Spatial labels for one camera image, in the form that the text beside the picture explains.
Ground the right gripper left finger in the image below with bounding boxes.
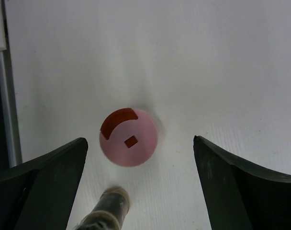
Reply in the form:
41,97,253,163
0,138,88,230

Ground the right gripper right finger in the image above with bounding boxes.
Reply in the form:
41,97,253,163
193,136,291,230

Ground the black mounting rail base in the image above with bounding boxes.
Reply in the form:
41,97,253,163
0,50,22,171

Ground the pink lid spice bottle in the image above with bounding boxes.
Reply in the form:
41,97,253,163
99,107,163,167

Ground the small black lid bottle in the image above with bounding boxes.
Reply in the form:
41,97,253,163
75,186,130,230

